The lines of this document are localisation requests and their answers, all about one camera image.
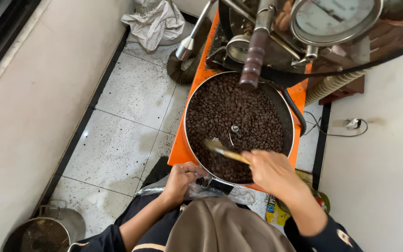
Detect black power cable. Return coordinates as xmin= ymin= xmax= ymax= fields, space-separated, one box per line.
xmin=304 ymin=111 xmax=368 ymax=138

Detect black tray discharge chute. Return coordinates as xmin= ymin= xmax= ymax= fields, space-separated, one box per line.
xmin=207 ymin=177 xmax=236 ymax=195

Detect wooden handled brush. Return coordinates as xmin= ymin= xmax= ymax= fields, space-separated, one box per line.
xmin=203 ymin=138 xmax=251 ymax=165

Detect round dial gauge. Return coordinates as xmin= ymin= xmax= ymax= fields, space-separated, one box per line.
xmin=290 ymin=0 xmax=385 ymax=46

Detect black curved tray handle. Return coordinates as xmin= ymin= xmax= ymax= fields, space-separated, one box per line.
xmin=281 ymin=88 xmax=307 ymax=137

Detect person's brown headscarf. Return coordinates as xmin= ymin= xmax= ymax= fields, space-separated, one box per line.
xmin=165 ymin=197 xmax=296 ymax=252

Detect roasted coffee beans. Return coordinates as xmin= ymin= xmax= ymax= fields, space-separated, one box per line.
xmin=186 ymin=73 xmax=285 ymax=184

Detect dark wooden lever handle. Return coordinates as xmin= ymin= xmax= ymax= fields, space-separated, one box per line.
xmin=239 ymin=27 xmax=271 ymax=91

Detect person's right hand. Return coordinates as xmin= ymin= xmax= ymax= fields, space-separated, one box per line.
xmin=241 ymin=150 xmax=305 ymax=202

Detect clear plastic bag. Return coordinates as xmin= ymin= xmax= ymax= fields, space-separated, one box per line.
xmin=135 ymin=174 xmax=256 ymax=206

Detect yellow printed packet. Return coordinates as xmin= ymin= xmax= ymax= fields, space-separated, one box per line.
xmin=265 ymin=169 xmax=331 ymax=227

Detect round steel cooling tray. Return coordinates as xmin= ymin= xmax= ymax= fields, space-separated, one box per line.
xmin=183 ymin=71 xmax=296 ymax=186

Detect white wall plug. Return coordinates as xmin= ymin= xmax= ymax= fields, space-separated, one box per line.
xmin=343 ymin=118 xmax=361 ymax=130

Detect steel pipe with cone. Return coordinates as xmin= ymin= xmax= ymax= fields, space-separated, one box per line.
xmin=176 ymin=0 xmax=220 ymax=62

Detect steel pot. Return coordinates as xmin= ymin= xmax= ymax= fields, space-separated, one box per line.
xmin=1 ymin=200 xmax=87 ymax=252

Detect person's left hand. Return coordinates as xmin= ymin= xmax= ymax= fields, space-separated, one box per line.
xmin=162 ymin=162 xmax=207 ymax=207

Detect beige flexible hose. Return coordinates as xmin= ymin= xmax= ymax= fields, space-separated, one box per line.
xmin=305 ymin=68 xmax=371 ymax=106

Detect white crumpled sack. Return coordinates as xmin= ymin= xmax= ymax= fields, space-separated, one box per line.
xmin=121 ymin=0 xmax=187 ymax=53

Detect dark steel roaster drum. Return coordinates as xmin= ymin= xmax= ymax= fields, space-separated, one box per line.
xmin=218 ymin=0 xmax=403 ymax=78

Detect orange roaster base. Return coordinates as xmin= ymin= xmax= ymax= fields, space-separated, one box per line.
xmin=167 ymin=10 xmax=309 ymax=194

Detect dark flexible hose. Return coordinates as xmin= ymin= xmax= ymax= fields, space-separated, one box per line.
xmin=167 ymin=17 xmax=213 ymax=85

